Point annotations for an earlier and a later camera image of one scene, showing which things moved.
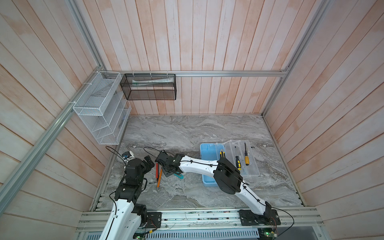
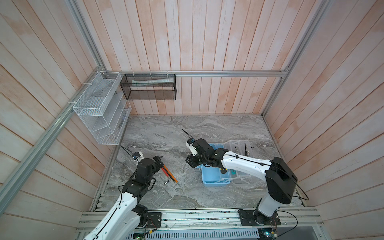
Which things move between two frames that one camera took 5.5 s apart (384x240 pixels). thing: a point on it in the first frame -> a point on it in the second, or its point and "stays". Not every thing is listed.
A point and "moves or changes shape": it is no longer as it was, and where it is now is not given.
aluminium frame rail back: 197,72 stays
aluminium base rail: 290,221 stays
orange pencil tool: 159,178 -> 173,178
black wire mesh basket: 149,86 stays
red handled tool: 157,170 moves or changes shape
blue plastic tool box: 238,153 stays
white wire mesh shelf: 103,108 stays
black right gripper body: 166,171 -> 195,160
